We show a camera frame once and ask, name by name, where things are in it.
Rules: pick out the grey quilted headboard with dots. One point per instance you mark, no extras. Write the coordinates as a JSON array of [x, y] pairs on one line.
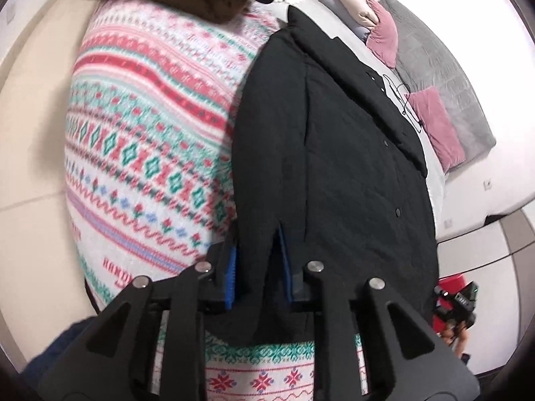
[[423, 61]]

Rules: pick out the black button-up coat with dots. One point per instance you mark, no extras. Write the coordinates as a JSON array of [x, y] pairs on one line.
[[320, 148]]

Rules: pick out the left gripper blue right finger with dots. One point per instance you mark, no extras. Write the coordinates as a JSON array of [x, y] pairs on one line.
[[287, 272]]

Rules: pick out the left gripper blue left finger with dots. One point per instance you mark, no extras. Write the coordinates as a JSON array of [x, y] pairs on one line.
[[230, 278]]

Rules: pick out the pink pillow near headboard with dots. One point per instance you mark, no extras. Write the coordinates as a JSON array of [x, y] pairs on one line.
[[430, 111]]

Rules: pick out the person's right hand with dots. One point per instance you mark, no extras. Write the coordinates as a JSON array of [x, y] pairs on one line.
[[456, 336]]

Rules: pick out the patterned red green blanket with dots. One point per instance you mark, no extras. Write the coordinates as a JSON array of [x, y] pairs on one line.
[[150, 117]]

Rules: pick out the pink pillow on bedding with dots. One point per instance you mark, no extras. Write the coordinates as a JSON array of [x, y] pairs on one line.
[[383, 39]]

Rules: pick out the folded grey-blue blanket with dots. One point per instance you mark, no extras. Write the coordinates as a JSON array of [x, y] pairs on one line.
[[337, 8]]

